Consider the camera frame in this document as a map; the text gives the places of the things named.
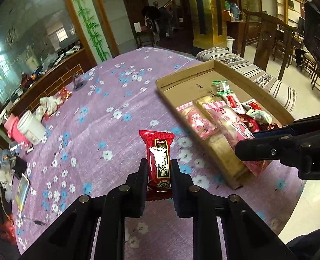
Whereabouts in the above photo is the white plastic tub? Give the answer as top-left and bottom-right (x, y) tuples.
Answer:
(16, 110), (47, 146)

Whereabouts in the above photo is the person's right forearm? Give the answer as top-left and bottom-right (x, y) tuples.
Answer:
(286, 227), (320, 260)

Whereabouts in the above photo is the white and red snack packet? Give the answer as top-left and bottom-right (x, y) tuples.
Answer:
(241, 99), (262, 113)
(221, 93), (243, 114)

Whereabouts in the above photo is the glossy booklet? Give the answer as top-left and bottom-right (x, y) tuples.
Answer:
(12, 175), (31, 212)

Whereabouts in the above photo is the cardboard box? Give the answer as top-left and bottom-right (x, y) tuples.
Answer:
(155, 60), (296, 190)

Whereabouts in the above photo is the red packet with dark label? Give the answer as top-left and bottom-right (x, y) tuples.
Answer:
(139, 130), (175, 201)

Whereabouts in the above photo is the long pink snack packet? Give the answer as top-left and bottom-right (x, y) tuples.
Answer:
(207, 106), (269, 179)

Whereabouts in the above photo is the ballpoint pen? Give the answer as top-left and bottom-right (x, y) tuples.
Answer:
(22, 217), (47, 226)

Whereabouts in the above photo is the white and green snack packet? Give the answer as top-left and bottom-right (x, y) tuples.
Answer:
(247, 110), (273, 124)

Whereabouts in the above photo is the purple floral tablecloth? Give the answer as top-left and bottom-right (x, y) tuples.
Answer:
(12, 46), (307, 260)

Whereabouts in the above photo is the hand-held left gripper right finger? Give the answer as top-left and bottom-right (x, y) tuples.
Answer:
(171, 159), (299, 260)

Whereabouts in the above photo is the small wooden table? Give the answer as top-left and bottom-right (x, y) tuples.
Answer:
(134, 22), (155, 48)

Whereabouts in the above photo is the red and black bag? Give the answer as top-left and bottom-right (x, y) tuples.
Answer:
(20, 72), (36, 90)

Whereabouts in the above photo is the clear glass cup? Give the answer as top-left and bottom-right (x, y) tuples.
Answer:
(10, 141), (28, 155)

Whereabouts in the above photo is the blue jug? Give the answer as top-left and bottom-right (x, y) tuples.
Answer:
(229, 3), (242, 19)

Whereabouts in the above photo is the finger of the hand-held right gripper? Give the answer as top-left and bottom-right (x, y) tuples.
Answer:
(253, 113), (320, 141)
(235, 135), (302, 161)

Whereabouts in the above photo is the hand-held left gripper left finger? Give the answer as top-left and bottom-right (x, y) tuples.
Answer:
(19, 158), (150, 260)

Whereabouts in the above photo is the red plastic bag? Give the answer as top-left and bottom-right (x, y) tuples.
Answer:
(0, 221), (17, 245)

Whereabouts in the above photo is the wooden door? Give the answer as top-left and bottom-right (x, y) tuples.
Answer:
(121, 0), (150, 33)

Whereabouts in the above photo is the short pink snack packet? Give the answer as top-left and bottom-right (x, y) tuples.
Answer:
(176, 101), (220, 140)

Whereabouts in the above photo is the jar in pink knitted sleeve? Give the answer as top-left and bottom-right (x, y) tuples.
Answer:
(3, 114), (29, 144)

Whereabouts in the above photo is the pair of white gloves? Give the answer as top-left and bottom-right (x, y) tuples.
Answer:
(35, 96), (64, 120)

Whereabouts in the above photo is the black phone stand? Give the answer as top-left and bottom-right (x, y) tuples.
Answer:
(72, 73), (88, 91)

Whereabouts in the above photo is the large wall mirror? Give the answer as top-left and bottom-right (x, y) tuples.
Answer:
(0, 0), (85, 106)

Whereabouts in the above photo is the red foil wrapper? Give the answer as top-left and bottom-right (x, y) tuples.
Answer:
(56, 87), (72, 103)

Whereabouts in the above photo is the white carton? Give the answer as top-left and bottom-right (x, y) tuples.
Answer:
(26, 47), (39, 69)

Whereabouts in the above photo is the tan stick snack packet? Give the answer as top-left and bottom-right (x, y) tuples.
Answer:
(195, 96), (225, 109)

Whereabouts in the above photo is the green-edged clear snack packet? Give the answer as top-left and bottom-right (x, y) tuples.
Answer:
(211, 80), (231, 96)

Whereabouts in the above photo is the green bamboo wall decal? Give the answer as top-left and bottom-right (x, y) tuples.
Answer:
(70, 0), (113, 61)

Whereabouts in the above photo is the golden pillar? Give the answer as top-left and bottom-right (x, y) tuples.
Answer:
(186, 0), (227, 50)

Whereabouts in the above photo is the dark wooden armchair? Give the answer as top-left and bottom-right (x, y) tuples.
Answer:
(241, 9), (299, 81)

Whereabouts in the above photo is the wooden sideboard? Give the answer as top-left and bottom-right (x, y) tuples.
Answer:
(0, 47), (86, 147)

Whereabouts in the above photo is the wooden staircase railing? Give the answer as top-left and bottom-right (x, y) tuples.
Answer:
(163, 0), (188, 33)

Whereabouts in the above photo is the large dark red snack packet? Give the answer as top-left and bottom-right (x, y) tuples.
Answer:
(240, 114), (261, 133)

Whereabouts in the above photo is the striped cushion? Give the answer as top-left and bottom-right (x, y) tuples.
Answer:
(196, 47), (297, 113)

